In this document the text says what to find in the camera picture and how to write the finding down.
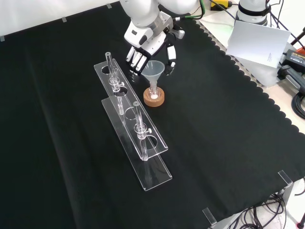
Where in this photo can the black cloth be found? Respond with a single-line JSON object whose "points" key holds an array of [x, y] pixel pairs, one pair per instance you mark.
{"points": [[214, 119]]}

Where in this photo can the clear cloth clip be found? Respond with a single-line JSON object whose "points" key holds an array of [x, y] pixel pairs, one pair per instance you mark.
{"points": [[285, 177], [209, 215]]}

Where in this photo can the clear round-bottom flask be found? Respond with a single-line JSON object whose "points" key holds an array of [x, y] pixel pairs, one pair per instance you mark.
{"points": [[153, 93]]}

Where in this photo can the grey table leg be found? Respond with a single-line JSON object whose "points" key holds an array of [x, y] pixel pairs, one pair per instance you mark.
{"points": [[287, 195]]}

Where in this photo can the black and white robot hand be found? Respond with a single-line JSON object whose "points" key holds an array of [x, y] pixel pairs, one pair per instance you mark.
{"points": [[145, 40]]}

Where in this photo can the pale board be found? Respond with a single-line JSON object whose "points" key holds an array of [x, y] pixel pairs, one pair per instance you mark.
{"points": [[257, 43]]}

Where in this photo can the black power adapter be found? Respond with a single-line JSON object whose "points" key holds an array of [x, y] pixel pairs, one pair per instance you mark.
{"points": [[296, 57]]}

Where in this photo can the yellow stop button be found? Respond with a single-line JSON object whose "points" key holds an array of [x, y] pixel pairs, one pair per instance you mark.
{"points": [[220, 3]]}

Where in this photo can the translucent plastic funnel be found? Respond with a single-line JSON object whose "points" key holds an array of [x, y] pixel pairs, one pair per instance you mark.
{"points": [[153, 72]]}

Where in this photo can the clear acrylic funnel stand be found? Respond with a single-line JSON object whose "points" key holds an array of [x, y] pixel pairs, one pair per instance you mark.
{"points": [[133, 112]]}

